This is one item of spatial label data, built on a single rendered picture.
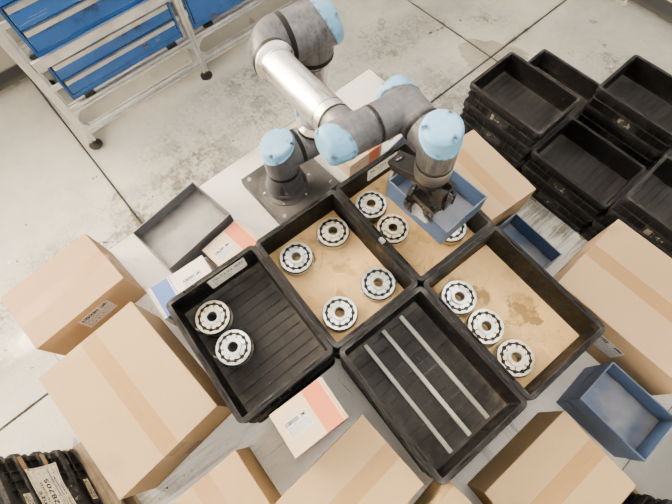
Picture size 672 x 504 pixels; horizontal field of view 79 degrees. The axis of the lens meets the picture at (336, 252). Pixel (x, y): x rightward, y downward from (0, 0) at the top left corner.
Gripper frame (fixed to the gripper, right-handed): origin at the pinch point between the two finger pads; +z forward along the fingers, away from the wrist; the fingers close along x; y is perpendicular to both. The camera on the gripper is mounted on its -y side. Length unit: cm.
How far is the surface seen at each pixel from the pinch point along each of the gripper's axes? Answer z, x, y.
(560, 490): 24, -17, 71
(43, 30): 38, -49, -195
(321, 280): 26.5, -27.6, -9.4
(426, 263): 29.0, 0.8, 7.4
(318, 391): 15, -48, 16
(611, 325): 24, 24, 54
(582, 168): 84, 104, 13
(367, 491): 21, -54, 42
